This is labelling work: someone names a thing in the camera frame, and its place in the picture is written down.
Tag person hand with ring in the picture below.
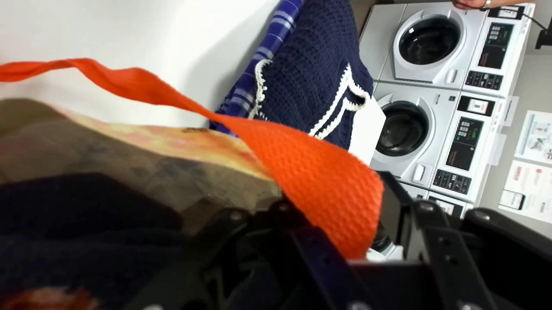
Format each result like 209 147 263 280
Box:
451 0 508 13

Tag floral carrier bag orange handles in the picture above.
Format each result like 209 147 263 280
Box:
0 58 387 262

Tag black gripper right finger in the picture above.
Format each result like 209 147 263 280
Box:
370 171 552 310

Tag white wall poster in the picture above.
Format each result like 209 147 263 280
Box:
496 159 552 225
513 109 552 169

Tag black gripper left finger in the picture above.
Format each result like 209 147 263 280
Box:
121 199 370 310

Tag blue plaid cloth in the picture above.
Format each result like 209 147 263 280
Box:
215 0 306 138

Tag navy knit garment white cord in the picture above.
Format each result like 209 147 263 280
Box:
251 0 377 152

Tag white washing machine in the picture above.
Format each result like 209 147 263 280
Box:
368 80 522 207
358 0 537 101

